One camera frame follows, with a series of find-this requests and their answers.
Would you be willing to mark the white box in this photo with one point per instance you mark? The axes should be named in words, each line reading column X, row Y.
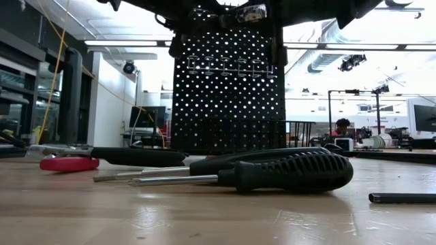
column 344, row 144

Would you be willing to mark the round black camera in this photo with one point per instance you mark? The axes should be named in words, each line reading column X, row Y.
column 129, row 67

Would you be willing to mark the black monitor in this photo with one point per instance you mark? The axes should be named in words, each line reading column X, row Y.
column 146, row 117
column 425, row 118

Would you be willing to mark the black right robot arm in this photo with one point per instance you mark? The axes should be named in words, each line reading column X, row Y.
column 323, row 10

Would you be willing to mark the dark shelving unit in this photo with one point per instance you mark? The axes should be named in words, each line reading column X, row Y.
column 20, row 51

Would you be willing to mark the black metal pegboard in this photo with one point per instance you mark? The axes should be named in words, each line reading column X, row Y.
column 228, row 102

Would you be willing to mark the person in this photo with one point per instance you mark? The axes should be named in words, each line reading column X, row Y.
column 341, row 124

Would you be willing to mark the black stand-mounted camera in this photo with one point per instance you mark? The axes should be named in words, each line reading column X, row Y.
column 381, row 89

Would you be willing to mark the silver ceiling duct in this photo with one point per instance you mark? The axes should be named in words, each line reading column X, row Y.
column 323, row 61

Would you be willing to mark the ceiling light strip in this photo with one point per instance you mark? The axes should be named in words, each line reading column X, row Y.
column 119, row 43
column 357, row 47

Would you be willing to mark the black post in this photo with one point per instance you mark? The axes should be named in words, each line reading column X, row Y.
column 69, row 98

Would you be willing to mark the dark office desk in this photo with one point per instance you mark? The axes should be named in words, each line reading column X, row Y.
column 143, row 136

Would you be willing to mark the black aluminium table frame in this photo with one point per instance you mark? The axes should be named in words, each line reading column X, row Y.
column 391, row 154

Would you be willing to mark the black ceiling camera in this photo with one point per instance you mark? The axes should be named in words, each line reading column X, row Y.
column 352, row 62

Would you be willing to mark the black pipe stand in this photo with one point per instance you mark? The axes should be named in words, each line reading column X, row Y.
column 378, row 112

